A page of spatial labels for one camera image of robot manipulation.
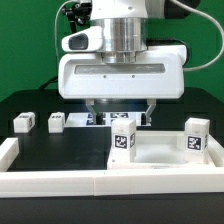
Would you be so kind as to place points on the white front fence bar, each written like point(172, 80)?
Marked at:
point(110, 182)

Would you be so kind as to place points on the white marker sheet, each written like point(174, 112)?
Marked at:
point(87, 120)

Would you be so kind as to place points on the white fence bar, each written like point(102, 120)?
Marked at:
point(9, 150)
point(110, 182)
point(215, 153)

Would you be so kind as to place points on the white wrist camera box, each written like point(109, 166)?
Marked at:
point(88, 40)

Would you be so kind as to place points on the white right fence bar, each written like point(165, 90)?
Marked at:
point(215, 153)

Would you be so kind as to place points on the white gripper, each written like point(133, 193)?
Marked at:
point(157, 73)

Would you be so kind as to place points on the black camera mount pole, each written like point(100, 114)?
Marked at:
point(78, 14)

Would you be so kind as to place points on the white left fence bar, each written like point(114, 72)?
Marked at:
point(9, 150)

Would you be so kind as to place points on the white square table top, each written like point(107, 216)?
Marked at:
point(159, 150)

